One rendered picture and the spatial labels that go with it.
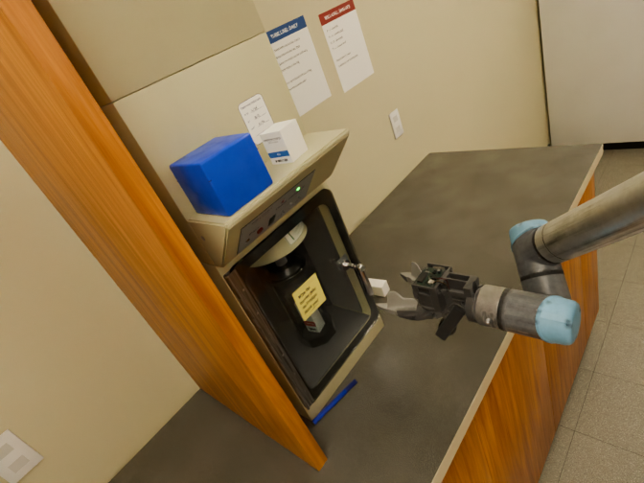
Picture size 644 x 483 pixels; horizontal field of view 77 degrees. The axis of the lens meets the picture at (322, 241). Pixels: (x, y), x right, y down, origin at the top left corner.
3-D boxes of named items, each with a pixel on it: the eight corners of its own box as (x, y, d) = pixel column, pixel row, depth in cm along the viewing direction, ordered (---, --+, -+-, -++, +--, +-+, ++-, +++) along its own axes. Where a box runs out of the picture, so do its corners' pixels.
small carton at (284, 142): (272, 165, 74) (259, 134, 71) (287, 152, 77) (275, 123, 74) (293, 162, 71) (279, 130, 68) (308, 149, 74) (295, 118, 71)
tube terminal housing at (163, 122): (248, 385, 112) (62, 122, 74) (320, 305, 129) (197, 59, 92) (311, 423, 94) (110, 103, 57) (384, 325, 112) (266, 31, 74)
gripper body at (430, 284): (425, 261, 83) (484, 269, 74) (434, 292, 87) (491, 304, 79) (406, 285, 79) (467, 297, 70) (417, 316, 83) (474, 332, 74)
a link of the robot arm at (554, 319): (578, 347, 67) (566, 350, 61) (510, 331, 75) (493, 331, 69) (586, 300, 68) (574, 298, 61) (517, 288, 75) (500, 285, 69)
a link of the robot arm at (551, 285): (571, 276, 79) (557, 270, 71) (589, 334, 76) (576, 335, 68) (529, 285, 84) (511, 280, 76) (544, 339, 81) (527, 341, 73)
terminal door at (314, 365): (308, 406, 92) (224, 272, 73) (379, 314, 108) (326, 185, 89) (310, 408, 92) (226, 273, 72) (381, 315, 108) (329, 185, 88)
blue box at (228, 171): (196, 214, 67) (167, 166, 63) (239, 182, 73) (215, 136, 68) (230, 218, 60) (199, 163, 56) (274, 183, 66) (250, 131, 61)
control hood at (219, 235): (214, 266, 72) (184, 220, 67) (324, 174, 89) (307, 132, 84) (253, 278, 64) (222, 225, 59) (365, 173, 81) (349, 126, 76)
